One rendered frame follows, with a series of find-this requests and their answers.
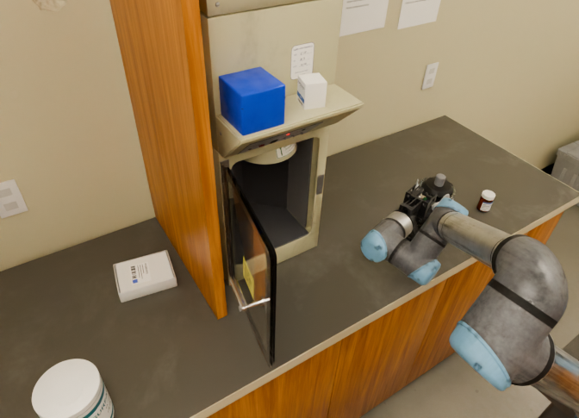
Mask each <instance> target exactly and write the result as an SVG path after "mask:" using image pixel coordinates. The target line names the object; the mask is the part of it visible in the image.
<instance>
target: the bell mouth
mask: <svg viewBox="0 0 579 418"><path fill-rule="evenodd" d="M296 149H297V144H296V143H294V144H291V145H288V146H286V147H281V148H278V149H275V150H272V151H269V152H267V153H262V154H260V155H257V156H254V157H251V158H248V159H243V160H245V161H247V162H250V163H254V164H261V165H269V164H276V163H279V162H282V161H285V160H286V159H289V158H290V157H291V156H292V155H293V154H294V153H295V152H296Z"/></svg>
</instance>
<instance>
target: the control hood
mask: <svg viewBox="0 0 579 418"><path fill-rule="evenodd" d="M363 106H364V103H363V102H361V101H360V100H358V99H357V98H356V97H354V96H353V95H351V94H350V93H348V92H346V91H345V90H343V89H341V88H340V87H338V85H336V84H330V85H328V86H327V94H326V104H325V107H323V108H316V109H303V107H302V106H301V104H299V102H298V101H297V94H295V95H291V96H287V97H286V98H285V111H284V124H282V125H279V126H276V127H273V128H268V129H265V130H262V131H259V132H256V133H253V134H248V135H245V136H243V135H241V134H240V133H239V132H238V131H237V130H236V129H235V128H234V127H233V126H232V125H231V124H230V123H229V122H228V121H227V120H226V119H225V118H224V117H223V116H222V115H221V114H219V115H217V116H216V127H217V138H218V149H219V154H220V156H222V158H228V157H231V156H234V155H236V154H238V153H239V152H241V151H242V150H243V149H244V148H246V147H247V146H248V145H250V144H252V143H255V142H258V141H261V140H266V139H269V138H271V137H275V136H278V135H280V134H286V133H288V132H291V131H294V130H297V129H300V128H305V127H308V126H311V125H314V124H316V123H319V122H322V123H321V124H320V125H318V126H317V127H315V128H313V129H311V130H310V131H313V130H316V129H319V128H324V127H326V126H329V125H332V124H335V123H337V122H339V121H341V120H343V119H344V118H346V117H347V116H349V115H351V114H352V113H354V112H356V111H357V110H359V109H361V108H363ZM310 131H309V132H310Z"/></svg>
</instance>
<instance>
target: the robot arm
mask: <svg viewBox="0 0 579 418"><path fill-rule="evenodd" d="M418 181H419V179H417V182H416V184H415V185H413V186H412V187H411V188H410V189H409V190H408V191H406V194H405V197H404V200H403V203H401V204H400V208H399V209H396V210H395V211H394V212H392V213H391V214H390V215H388V216H387V217H386V218H385V219H384V218H383V219H382V221H381V222H380V223H379V224H378V225H377V226H376V227H374V228H373V229H372V230H371V231H370V232H369V233H368V234H367V235H366V236H365V237H364V238H363V239H362V240H361V244H360V246H361V251H362V253H363V254H364V256H365V257H366V258H367V259H368V260H370V261H374V262H381V261H382V260H386V261H387V262H390V264H392V265H393V266H394V267H396V268H397V269H399V270H400V271H402V272H403V273H404V274H406V275H407V276H408V278H411V279H413V280H414V281H415V282H416V283H418V284H420V285H427V284H428V283H429V282H430V281H431V280H432V279H433V277H434V276H435V275H436V273H437V272H438V270H439V268H440V267H441V264H440V263H439V262H438V260H437V259H436V258H437V257H438V256H439V255H440V253H441V252H442V251H443V249H444V248H445V246H446V245H447V243H450V244H452V245H453V246H455V247H456V248H458V249H460V250H461V251H463V252H465V253H467V254H469V255H470V256H471V257H472V258H474V259H476V260H478V261H480V262H481V263H483V264H485V265H486V266H488V267H489V268H491V269H492V271H493V273H494V274H495V275H494V276H493V278H492V279H491V280H490V282H489V283H488V284H487V286H486V287H485V288H484V290H483V291H482V293H481V294H480V295H479V297H478V298H477V299H476V300H475V301H474V303H473V304H472V305H471V307H470V308H469V310H468V311H467V312H466V314H465V315H464V317H463V318H462V319H461V321H458V323H457V326H456V327H455V329H454V330H453V332H452V333H451V335H450V338H449V342H450V345H451V347H452V348H453V349H454V350H455V352H456V353H457V354H458V355H459V356H460V357H461V358H463V359H464V360H465V361H466V362H467V363H468V364H469V365H470V366H471V367H472V368H473V369H474V370H475V371H477V372H478V373H479V374H480V375H481V376H482V377H483V378H485V379H486V380H487V381H488V382H489V383H490V384H492V385H493V386H494V387H495V388H497V389H498V390H500V391H504V390H505V389H506V388H508V387H510V386H511V384H513V385H516V386H529V385H531V386H532V387H533V388H535V389H537V390H539V391H541V392H543V393H544V394H546V395H547V396H549V397H551V398H553V399H555V400H556V401H558V402H560V403H562V404H563V405H565V406H566V407H568V408H570V409H572V410H574V411H575V413H576V415H575V418H579V361H578V360H577V359H575V358H573V357H572V356H570V355H569V354H568V353H566V352H565V351H563V350H562V349H560V348H559V347H557V346H555V344H554V341H553V339H552V337H551V335H550V331H551V330H552V329H553V328H554V327H555V326H556V325H557V323H558V322H559V320H560V319H561V318H562V316H563V313H564V311H565V310H566V308H567V303H568V298H569V290H568V283H567V278H566V276H565V273H564V271H563V267H562V266H561V264H560V262H559V260H558V259H557V257H556V256H555V255H554V253H553V252H552V251H551V250H550V249H549V248H548V247H547V246H546V245H544V244H543V243H542V242H540V241H539V240H536V239H534V238H532V237H529V236H527V235H524V234H513V235H511V234H508V233H505V232H503V231H501V230H499V229H497V228H493V227H491V226H490V225H487V224H485V223H483V222H480V221H478V220H475V219H473V218H471V217H468V214H469V212H468V210H467V209H466V208H465V207H463V206H462V205H460V204H459V203H457V202H455V201H453V199H452V200H451V199H450V195H449V194H446V195H444V196H443V198H442V199H441V200H440V201H439V202H437V203H435V204H434V205H432V204H433V203H434V202H435V201H436V197H437V194H436V195H435V196H434V197H432V196H430V195H428V193H427V192H425V191H424V188H422V187H420V186H419V184H418ZM410 190H411V191H410ZM409 191H410V193H409ZM431 205H432V207H431V209H429V208H430V206H431ZM417 221H418V222H419V223H421V222H424V224H423V225H422V227H421V228H420V230H419V229H418V226H417V223H416V222H417ZM406 237H408V238H409V239H411V241H409V240H407V239H405V238H406Z"/></svg>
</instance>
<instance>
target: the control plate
mask: <svg viewBox="0 0 579 418"><path fill-rule="evenodd" d="M321 123H322V122H319V123H316V124H314V125H311V126H308V127H305V128H306V129H305V128H300V129H297V130H294V131H291V132H288V133H286V134H289V135H286V134H280V135H278V136H275V137H271V138H269V139H266V140H261V141H258V142H255V143H252V144H250V145H248V146H247V147H246V148H244V149H243V150H242V151H241V152H239V153H238V154H240V153H244V152H247V151H250V150H248V149H250V148H251V150H252V149H256V148H259V146H260V145H263V144H265V146H266V145H269V143H271V142H272V141H274V140H277V141H276V142H278V141H280V140H284V139H283V138H285V137H287V138H285V139H288V138H291V137H293V136H291V135H293V134H294V135H295V136H297V135H299V134H300V133H301V132H303V133H304V134H305V133H307V132H308V131H310V130H311V129H313V128H315V127H317V126H318V125H320V124H321ZM303 129H305V130H303Z"/></svg>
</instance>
